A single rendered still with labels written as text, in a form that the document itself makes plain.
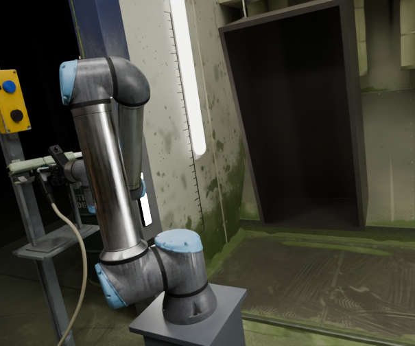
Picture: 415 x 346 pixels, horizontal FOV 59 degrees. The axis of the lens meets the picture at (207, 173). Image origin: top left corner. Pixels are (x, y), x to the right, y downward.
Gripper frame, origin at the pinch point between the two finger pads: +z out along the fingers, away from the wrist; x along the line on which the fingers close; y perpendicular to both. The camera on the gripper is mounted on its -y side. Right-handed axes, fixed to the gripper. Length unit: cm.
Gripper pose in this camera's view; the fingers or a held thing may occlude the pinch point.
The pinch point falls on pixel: (42, 167)
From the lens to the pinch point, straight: 176.4
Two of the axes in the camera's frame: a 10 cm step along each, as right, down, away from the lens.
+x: 5.1, -3.0, 8.0
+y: 1.9, 9.5, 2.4
